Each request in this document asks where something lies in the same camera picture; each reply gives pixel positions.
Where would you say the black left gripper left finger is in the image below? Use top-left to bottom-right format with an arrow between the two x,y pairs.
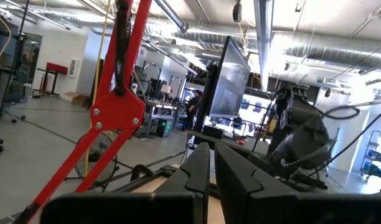
40,142 -> 211,224

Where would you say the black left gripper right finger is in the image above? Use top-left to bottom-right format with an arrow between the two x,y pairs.
214,142 -> 381,224

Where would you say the workbench with equipment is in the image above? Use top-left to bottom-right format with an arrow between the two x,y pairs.
143,99 -> 182,138

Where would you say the person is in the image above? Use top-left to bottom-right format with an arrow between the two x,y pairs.
181,89 -> 204,132

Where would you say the black floor fan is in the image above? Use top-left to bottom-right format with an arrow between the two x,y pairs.
74,130 -> 120,187

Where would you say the black monitor stand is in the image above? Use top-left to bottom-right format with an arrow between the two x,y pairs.
192,62 -> 224,147

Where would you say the red desk lamp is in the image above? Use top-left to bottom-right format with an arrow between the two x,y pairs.
12,0 -> 153,224

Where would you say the black flat monitor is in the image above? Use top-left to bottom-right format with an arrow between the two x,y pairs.
208,35 -> 252,119

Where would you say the blue bin shelf rack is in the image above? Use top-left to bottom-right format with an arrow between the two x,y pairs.
360,129 -> 381,182

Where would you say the cardboard box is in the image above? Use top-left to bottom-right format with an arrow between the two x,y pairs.
61,91 -> 91,106

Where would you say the red cart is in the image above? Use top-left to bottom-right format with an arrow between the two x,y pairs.
33,62 -> 69,98

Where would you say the black ceiling device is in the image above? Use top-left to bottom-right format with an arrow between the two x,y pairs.
232,1 -> 243,23

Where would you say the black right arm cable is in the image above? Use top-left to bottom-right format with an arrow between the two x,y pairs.
307,98 -> 381,178

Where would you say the yellow hanging cord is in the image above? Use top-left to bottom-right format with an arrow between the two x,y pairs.
83,0 -> 113,178

